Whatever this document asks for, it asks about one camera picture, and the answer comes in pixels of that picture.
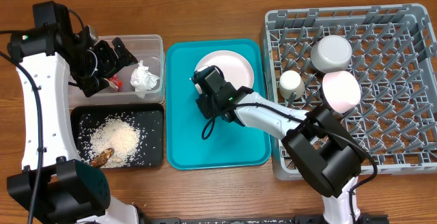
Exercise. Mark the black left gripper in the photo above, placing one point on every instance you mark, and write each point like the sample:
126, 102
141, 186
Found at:
125, 57

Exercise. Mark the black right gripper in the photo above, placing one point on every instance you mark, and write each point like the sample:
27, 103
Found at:
206, 97

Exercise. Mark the red snack wrapper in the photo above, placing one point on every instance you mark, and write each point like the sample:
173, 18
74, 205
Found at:
115, 83

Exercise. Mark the white tissue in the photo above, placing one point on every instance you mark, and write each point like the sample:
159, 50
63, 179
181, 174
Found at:
143, 80

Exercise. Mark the large white plate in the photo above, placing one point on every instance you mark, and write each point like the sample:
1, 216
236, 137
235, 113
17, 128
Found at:
236, 69

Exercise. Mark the white rice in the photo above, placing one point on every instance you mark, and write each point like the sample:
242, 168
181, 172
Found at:
114, 138

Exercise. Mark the cream plastic cup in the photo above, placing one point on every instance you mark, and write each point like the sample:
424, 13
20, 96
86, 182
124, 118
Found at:
290, 83

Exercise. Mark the brown food scrap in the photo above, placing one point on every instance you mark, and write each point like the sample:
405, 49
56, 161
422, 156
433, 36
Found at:
102, 158

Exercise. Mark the grey-white bowl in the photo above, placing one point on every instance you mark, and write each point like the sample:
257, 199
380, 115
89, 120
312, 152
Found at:
331, 54

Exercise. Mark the small pink-white dish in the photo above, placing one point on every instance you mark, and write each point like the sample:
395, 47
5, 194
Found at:
341, 91

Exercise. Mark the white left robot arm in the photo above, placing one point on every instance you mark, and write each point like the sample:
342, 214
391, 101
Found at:
55, 185

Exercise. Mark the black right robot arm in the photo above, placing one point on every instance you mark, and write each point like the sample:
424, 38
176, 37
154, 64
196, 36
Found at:
323, 151

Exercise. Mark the grey dishwasher rack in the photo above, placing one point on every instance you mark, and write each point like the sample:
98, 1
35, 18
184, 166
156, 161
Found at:
394, 62

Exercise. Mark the clear plastic bin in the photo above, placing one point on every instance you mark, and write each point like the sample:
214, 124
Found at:
149, 50

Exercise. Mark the teal serving tray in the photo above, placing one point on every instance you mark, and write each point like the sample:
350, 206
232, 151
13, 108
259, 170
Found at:
229, 145

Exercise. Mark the black plastic tray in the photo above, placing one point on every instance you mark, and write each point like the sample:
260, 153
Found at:
150, 114

